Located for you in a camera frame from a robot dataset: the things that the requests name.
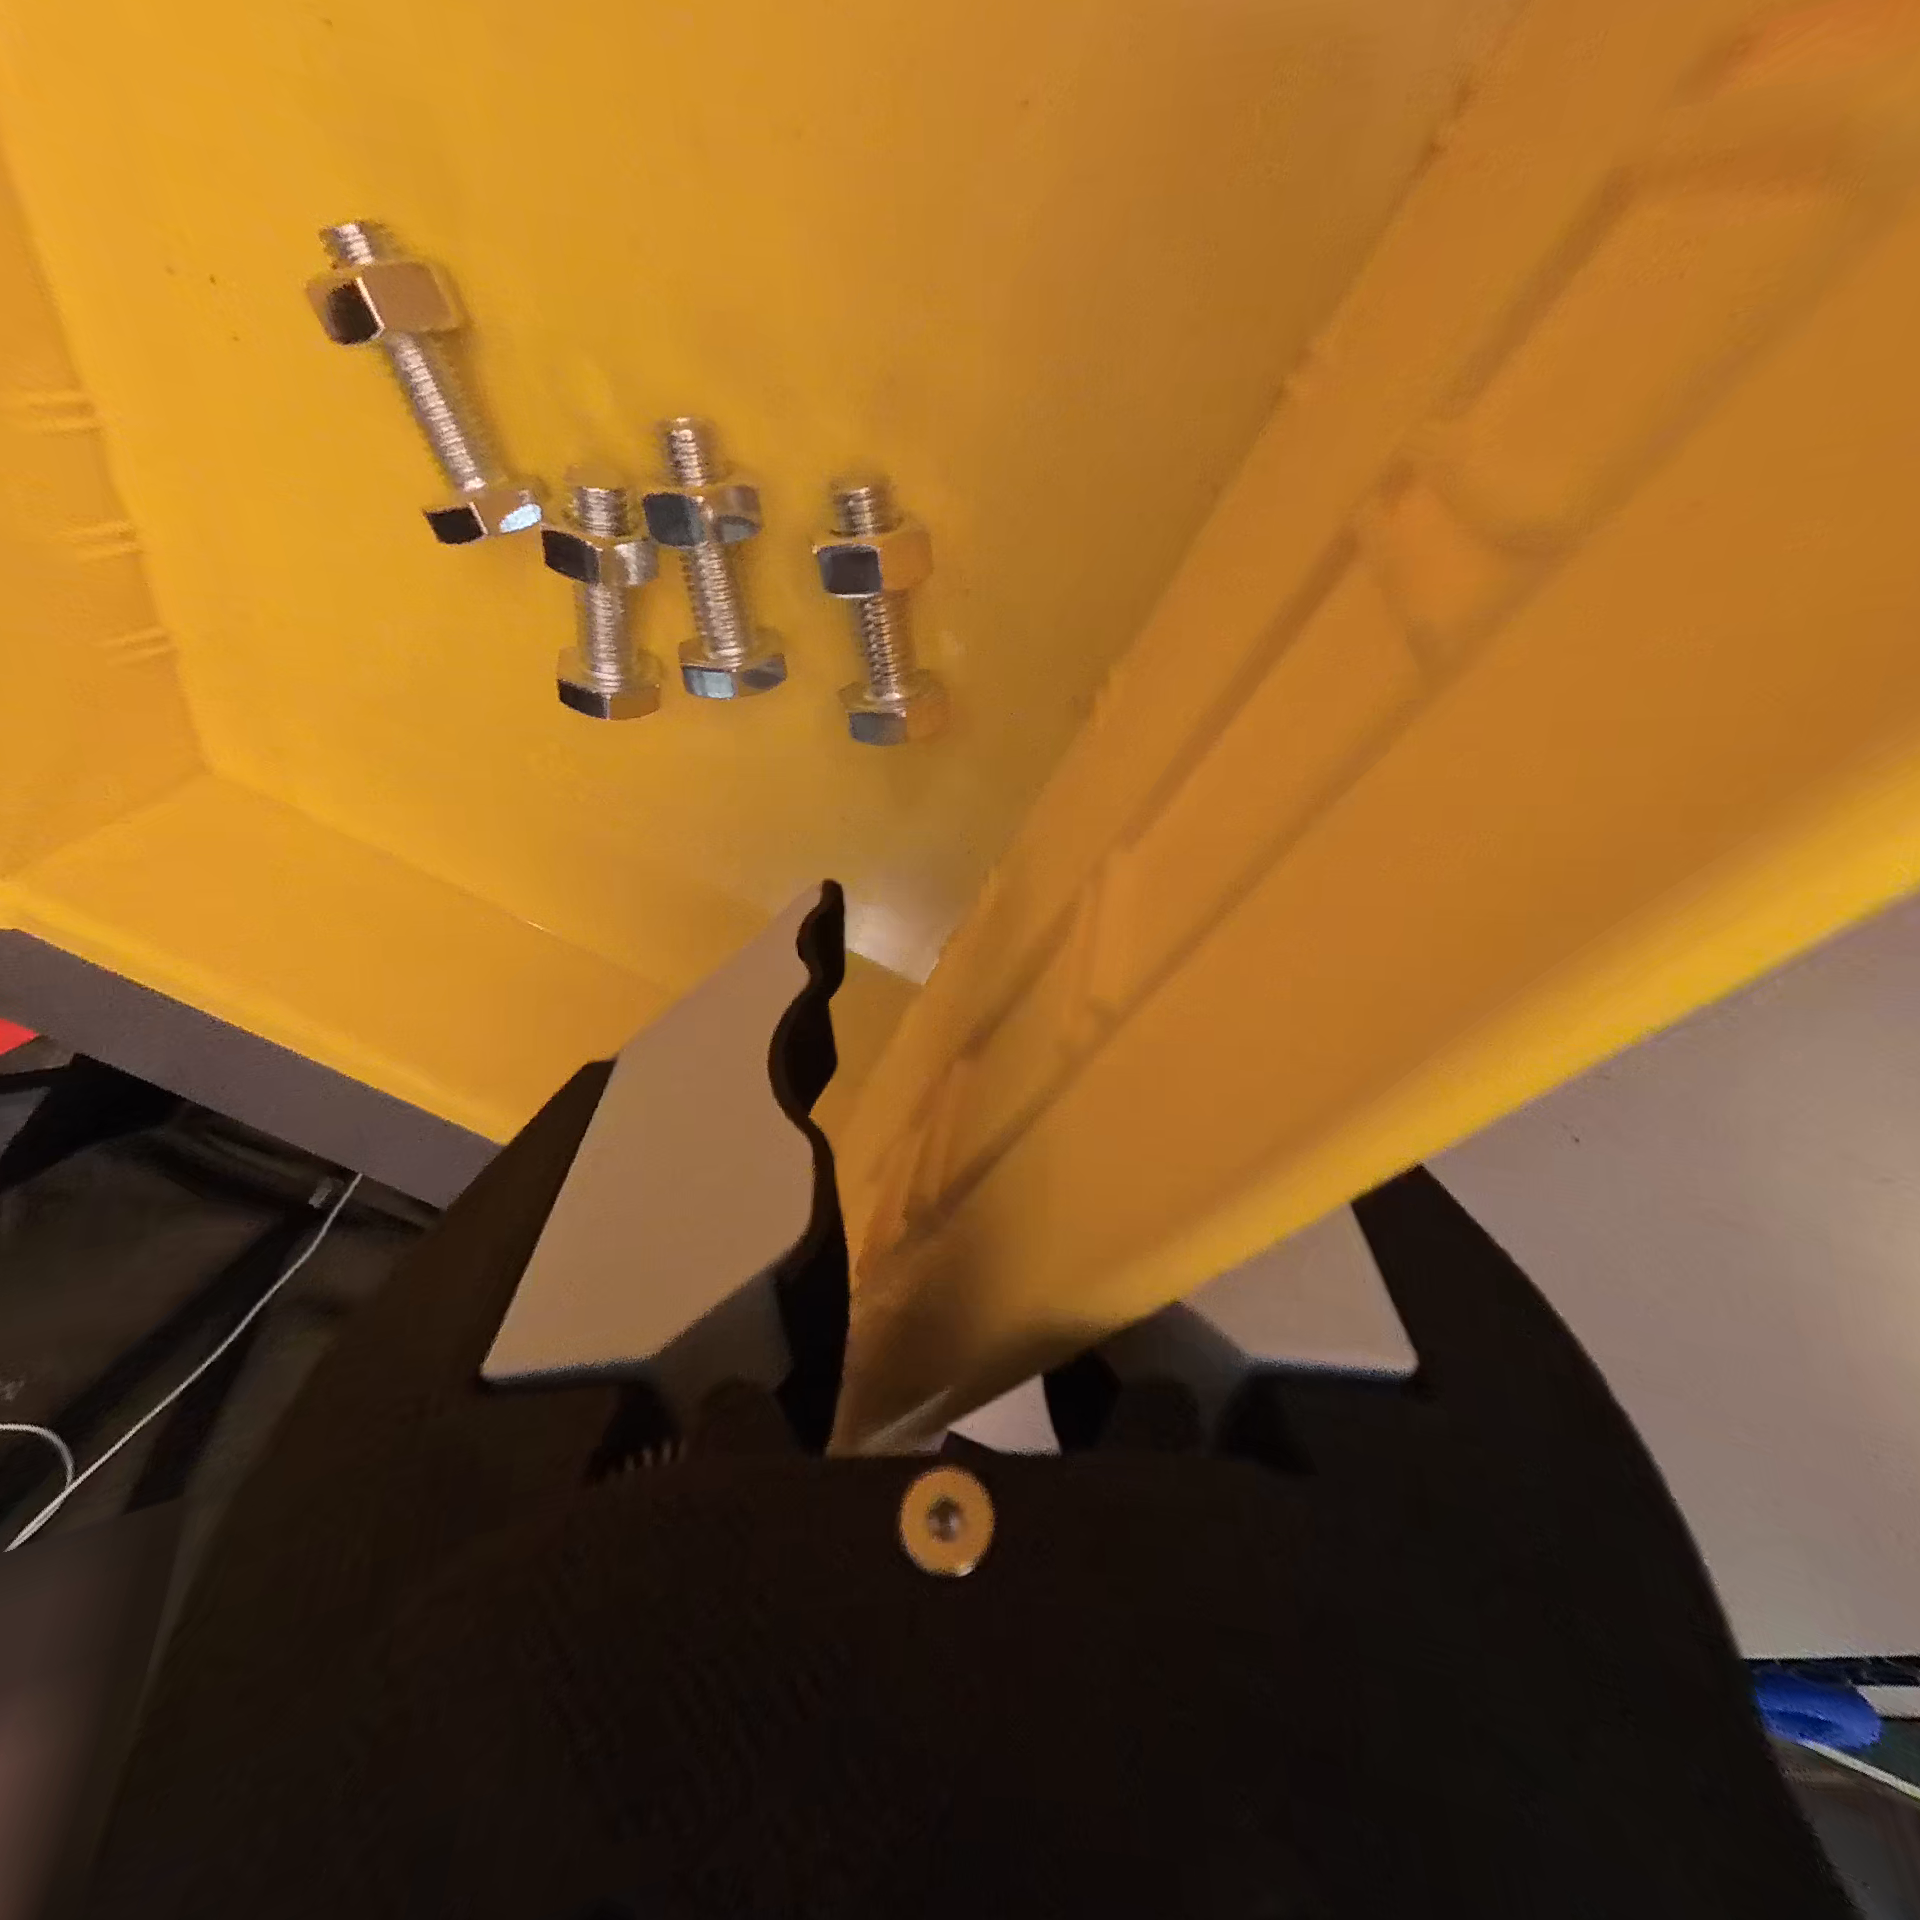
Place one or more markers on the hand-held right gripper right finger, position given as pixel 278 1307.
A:
pixel 1320 1306

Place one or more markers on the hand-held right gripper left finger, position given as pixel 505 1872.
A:
pixel 661 1201

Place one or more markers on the steel hex bolt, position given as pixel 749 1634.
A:
pixel 720 593
pixel 885 638
pixel 451 427
pixel 605 623

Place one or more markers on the yellow plastic bin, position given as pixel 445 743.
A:
pixel 1051 299

